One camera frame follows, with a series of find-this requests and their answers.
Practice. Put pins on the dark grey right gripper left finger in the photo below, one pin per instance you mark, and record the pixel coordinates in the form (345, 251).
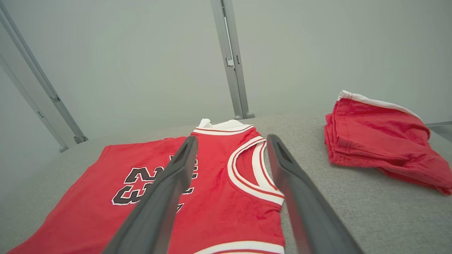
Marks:
(159, 204)

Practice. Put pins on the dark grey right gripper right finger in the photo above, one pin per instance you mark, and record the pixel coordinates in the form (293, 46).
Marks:
(307, 211)

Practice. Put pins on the red basketball jersey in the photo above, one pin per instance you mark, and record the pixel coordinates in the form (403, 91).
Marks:
(226, 204)

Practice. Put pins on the red shorts with white stripe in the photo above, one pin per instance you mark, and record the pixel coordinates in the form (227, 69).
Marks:
(378, 141)

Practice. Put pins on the grey fabric sofa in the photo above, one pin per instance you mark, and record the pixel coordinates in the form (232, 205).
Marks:
(353, 211)

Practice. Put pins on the grey double partition post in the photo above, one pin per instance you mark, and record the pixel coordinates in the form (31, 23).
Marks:
(233, 81)

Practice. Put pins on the grey floor rail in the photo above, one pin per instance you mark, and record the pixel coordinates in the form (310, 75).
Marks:
(439, 124)

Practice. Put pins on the grey slanted partition post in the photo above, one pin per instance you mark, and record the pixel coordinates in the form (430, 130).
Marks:
(39, 91)

